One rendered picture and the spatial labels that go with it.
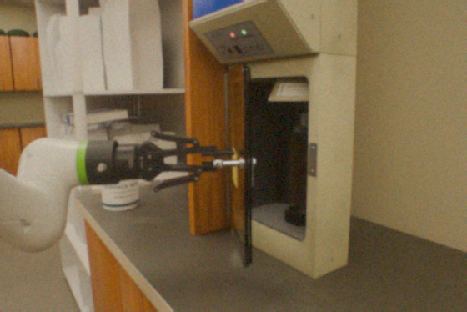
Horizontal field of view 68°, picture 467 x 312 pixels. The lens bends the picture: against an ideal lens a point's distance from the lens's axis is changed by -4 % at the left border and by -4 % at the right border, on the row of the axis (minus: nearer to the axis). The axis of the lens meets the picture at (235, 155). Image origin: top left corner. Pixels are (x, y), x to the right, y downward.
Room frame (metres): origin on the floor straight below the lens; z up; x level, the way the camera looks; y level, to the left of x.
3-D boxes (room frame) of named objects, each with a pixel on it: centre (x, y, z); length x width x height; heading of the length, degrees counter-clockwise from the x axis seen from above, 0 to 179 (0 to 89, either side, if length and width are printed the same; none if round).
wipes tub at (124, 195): (1.24, 0.42, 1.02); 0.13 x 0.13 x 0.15
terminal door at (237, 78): (0.80, 0.00, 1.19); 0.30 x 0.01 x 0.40; 7
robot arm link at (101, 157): (0.71, 0.27, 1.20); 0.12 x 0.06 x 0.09; 8
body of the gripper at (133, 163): (0.73, 0.19, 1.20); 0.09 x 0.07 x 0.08; 98
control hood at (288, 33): (0.80, -0.03, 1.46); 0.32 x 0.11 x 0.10; 35
